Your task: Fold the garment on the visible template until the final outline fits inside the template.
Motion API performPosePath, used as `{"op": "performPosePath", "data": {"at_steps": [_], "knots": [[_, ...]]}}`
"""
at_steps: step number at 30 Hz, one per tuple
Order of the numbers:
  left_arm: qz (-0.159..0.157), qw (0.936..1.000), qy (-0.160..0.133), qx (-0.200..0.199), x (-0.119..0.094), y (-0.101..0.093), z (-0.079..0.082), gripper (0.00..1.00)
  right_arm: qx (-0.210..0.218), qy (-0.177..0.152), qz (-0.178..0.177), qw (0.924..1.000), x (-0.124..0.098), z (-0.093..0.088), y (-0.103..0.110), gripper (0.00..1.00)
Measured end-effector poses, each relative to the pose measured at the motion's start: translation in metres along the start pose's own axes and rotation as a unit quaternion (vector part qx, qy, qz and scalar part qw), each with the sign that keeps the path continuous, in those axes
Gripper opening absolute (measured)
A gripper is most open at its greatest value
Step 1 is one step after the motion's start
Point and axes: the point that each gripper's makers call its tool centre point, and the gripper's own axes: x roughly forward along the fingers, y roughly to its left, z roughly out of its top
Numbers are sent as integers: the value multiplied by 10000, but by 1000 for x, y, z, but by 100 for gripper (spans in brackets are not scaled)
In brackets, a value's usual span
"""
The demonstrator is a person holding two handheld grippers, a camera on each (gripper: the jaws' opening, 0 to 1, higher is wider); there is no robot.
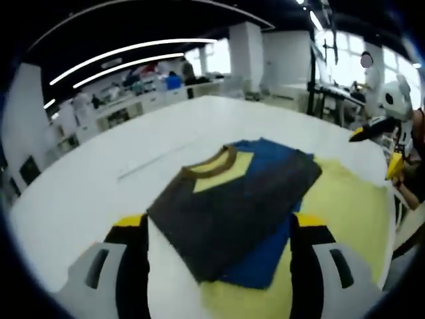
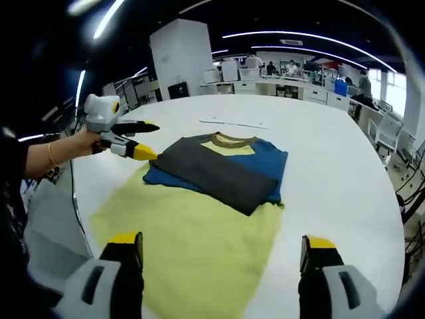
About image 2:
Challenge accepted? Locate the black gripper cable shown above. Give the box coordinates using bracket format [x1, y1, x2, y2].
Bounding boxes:
[68, 159, 96, 259]

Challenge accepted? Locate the black low cabinet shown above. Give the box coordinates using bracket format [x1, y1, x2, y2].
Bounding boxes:
[167, 82, 189, 100]

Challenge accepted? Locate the yellow blue grey garment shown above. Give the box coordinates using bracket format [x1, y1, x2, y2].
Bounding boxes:
[88, 131, 289, 315]

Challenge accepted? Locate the blue plastic box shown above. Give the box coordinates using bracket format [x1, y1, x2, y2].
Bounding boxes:
[333, 79, 349, 96]

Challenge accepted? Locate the white boxy appliance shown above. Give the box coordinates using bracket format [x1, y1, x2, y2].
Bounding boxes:
[221, 59, 239, 82]

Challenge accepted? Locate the ceiling strip light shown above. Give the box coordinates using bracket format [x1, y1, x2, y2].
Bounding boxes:
[92, 0, 126, 39]
[75, 69, 86, 107]

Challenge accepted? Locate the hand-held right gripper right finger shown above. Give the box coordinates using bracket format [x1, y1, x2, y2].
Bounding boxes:
[297, 234, 383, 319]

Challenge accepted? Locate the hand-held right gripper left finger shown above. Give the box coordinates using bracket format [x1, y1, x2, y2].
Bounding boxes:
[52, 231, 145, 319]

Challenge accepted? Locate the black metal stand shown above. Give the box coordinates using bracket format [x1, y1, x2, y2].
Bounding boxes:
[394, 139, 425, 233]

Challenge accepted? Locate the long curved ceiling light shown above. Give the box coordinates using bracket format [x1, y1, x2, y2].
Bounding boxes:
[222, 31, 398, 72]

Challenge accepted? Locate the gold bracelet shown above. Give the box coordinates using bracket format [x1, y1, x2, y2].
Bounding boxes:
[47, 142, 60, 167]

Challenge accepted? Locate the white square pillar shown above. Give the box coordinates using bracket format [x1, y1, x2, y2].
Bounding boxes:
[149, 18, 215, 100]

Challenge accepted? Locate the thin white template strip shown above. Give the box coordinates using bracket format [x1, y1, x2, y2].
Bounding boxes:
[199, 116, 270, 130]

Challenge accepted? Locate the long white workbench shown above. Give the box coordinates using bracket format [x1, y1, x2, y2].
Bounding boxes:
[199, 74, 351, 110]

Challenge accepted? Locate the person's left hand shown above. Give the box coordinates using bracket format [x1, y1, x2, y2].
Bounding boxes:
[54, 128, 109, 163]

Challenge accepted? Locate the person's dark clothing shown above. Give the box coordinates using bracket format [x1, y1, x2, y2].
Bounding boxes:
[0, 126, 34, 300]

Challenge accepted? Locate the white office chair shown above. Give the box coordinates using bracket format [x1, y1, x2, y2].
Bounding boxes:
[367, 111, 404, 154]

